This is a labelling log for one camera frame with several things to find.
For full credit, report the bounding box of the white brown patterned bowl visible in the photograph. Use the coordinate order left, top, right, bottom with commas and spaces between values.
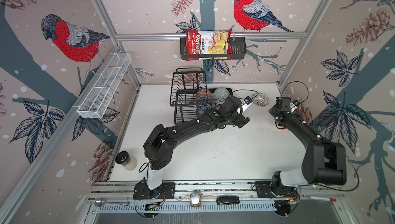
253, 93, 270, 107

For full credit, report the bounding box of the green grey patterned bowl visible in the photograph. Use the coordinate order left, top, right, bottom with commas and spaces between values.
213, 87, 230, 105

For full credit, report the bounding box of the blue floral bowl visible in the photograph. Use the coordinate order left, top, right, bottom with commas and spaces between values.
195, 105, 212, 117

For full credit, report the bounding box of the orange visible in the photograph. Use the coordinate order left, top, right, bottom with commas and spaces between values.
196, 88, 213, 99

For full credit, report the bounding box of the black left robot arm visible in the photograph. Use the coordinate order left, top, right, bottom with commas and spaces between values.
143, 95, 253, 191

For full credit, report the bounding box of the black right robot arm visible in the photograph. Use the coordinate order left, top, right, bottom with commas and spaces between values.
269, 96, 347, 195

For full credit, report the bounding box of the black remote fob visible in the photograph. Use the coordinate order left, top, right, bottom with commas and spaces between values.
216, 195, 240, 205

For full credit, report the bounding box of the red cassava chips bag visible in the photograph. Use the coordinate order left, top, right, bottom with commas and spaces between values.
186, 30, 232, 56

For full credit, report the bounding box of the silver bell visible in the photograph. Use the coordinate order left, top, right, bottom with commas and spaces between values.
189, 192, 202, 208

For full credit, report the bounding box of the red white pen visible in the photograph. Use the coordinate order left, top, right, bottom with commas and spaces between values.
304, 195, 337, 202

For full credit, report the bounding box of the black white round object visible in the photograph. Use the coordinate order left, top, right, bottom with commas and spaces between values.
115, 151, 137, 171

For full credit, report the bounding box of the metal ladle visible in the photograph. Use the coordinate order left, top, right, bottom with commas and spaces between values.
94, 198, 130, 208

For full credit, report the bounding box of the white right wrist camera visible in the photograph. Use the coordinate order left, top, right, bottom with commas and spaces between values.
290, 100, 300, 113

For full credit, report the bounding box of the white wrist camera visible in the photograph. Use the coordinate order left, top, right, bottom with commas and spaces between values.
240, 96, 253, 113
290, 100, 300, 113

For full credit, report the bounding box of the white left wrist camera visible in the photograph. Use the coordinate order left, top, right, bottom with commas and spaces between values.
240, 96, 253, 113

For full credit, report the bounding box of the black wire dish rack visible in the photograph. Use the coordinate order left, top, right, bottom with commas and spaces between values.
169, 67, 232, 125

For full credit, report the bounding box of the black wall shelf basket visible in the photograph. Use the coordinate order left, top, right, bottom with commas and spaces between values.
180, 37, 246, 61

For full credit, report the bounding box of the white wire wall basket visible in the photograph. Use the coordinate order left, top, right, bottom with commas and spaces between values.
77, 52, 131, 119

